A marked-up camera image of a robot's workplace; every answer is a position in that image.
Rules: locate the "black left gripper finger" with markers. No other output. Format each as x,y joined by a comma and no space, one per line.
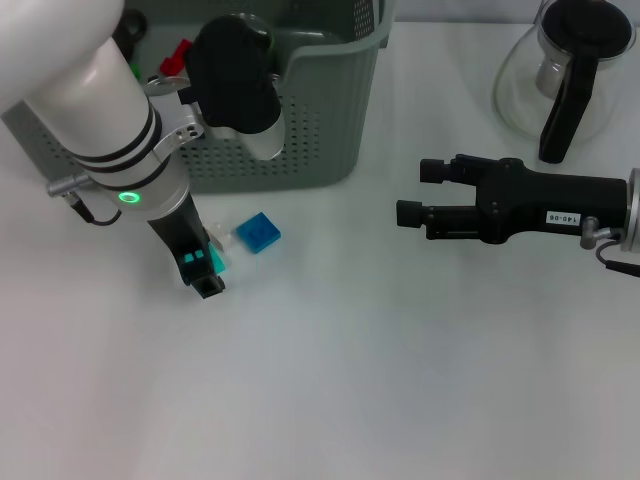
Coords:
210,287

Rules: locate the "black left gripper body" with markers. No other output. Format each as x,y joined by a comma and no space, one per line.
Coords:
185,235

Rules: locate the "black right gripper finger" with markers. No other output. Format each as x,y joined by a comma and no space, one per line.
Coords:
450,170
445,220

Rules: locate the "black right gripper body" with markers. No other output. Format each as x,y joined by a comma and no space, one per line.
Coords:
540,205

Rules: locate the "teal square building block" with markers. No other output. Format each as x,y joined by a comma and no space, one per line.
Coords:
219,257

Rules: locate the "white building block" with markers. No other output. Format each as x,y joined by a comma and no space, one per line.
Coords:
222,234

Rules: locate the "blue square building block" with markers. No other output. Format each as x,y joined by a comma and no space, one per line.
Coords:
257,232

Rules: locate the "glass teacup black sleeve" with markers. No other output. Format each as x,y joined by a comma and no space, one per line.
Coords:
267,37
162,85

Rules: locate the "green long building block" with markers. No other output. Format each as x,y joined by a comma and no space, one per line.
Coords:
135,71

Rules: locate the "dark red curved block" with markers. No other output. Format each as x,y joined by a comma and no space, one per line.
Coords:
175,57

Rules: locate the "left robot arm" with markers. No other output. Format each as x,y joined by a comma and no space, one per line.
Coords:
100,110

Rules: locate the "grey-green perforated storage bin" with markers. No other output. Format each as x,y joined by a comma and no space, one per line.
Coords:
325,125

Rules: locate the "glass pitcher black lid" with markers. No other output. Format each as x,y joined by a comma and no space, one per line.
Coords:
575,30

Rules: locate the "black clay teapot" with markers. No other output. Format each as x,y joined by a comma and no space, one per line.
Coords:
131,27

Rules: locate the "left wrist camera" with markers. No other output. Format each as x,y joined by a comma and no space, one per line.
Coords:
230,75

